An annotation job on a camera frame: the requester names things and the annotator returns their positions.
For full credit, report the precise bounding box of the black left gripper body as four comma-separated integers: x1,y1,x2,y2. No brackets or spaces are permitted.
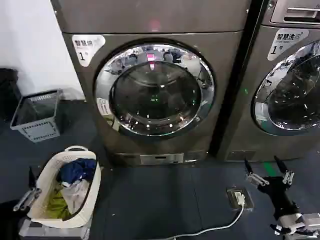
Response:
0,201,29,240

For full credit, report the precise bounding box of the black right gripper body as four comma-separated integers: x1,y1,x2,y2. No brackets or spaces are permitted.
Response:
257,175,302,221

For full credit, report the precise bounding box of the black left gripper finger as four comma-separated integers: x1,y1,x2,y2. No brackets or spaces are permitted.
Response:
12,166,43,211

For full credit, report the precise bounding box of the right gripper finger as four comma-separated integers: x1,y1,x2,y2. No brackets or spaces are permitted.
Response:
244,157,270,188
273,155,295,185

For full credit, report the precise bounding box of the metal floor socket box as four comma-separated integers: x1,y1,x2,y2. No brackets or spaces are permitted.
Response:
226,187,255,211

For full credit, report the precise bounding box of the white power plug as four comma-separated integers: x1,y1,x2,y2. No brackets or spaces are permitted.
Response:
233,190,247,205

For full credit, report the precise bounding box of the yellow-green garment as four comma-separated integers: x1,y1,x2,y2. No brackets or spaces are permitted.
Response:
45,189,71,221

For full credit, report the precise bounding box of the grey basket stand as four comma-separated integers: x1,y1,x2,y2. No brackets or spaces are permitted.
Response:
18,216,91,240

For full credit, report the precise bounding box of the white garment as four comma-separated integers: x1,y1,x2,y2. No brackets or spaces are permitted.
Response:
63,178,91,216

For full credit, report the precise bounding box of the blue garment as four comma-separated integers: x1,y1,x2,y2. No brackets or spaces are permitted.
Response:
59,157,97,189

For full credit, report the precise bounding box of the white plastic laundry basket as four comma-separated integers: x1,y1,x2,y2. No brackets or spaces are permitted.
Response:
27,145,102,229

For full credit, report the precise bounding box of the grey plastic laundry basket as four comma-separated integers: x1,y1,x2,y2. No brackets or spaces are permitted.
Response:
9,88,64,144

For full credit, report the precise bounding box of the round glass dryer door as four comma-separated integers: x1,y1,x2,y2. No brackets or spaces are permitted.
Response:
94,44,216,137
250,39,320,138

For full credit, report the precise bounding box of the grey dryer with drawer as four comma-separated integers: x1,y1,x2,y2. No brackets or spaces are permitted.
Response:
216,0,320,164

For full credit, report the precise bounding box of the silver dryer service flap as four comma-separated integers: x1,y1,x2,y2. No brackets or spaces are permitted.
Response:
139,153,185,166

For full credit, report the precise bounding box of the black crate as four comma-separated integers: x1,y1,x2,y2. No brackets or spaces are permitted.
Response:
0,66,24,124

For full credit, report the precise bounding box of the small white instruction label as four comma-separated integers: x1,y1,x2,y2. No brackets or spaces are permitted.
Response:
96,97,111,117

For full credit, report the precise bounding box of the white number sticker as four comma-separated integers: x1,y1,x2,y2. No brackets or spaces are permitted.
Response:
71,34,106,67
267,28,310,61

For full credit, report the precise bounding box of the dryer detergent drawer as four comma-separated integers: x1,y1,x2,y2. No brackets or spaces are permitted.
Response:
269,0,320,25

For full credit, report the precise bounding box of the grey front-load dryer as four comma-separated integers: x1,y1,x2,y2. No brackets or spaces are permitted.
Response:
49,0,252,169

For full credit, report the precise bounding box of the white power cable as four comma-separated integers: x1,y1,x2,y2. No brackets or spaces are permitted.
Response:
87,201,245,240

